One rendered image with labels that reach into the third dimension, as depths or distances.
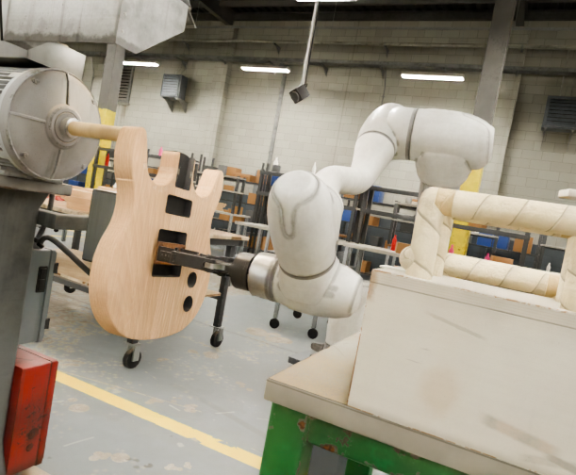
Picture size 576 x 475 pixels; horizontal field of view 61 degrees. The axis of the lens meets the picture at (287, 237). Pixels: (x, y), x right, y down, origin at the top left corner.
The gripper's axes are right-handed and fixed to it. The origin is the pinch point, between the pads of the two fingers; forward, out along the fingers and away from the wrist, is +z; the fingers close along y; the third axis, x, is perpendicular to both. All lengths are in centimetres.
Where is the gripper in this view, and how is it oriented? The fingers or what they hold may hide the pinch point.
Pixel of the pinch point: (172, 253)
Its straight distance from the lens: 106.9
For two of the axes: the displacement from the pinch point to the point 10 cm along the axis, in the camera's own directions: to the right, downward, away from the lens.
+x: 1.9, -9.8, 0.2
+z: -9.1, -1.7, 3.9
